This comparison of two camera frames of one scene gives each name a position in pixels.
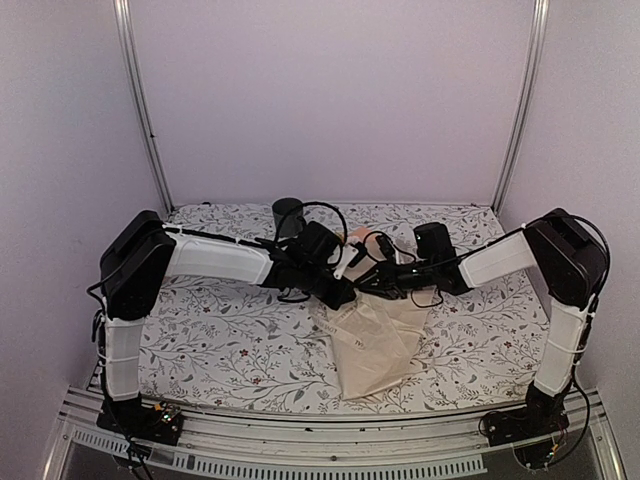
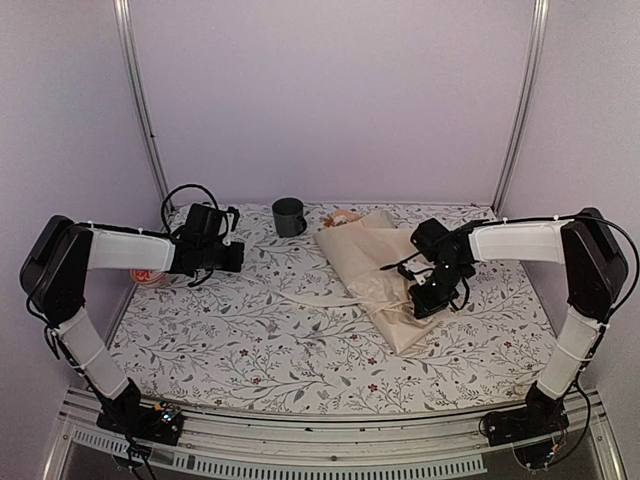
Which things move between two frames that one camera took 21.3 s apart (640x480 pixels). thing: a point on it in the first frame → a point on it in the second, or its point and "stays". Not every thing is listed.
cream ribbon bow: [336, 330] → [378, 309]
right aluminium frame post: [527, 98] stays
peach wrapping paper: [376, 338] → [368, 253]
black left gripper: [338, 298] → [235, 264]
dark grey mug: [292, 225] stays
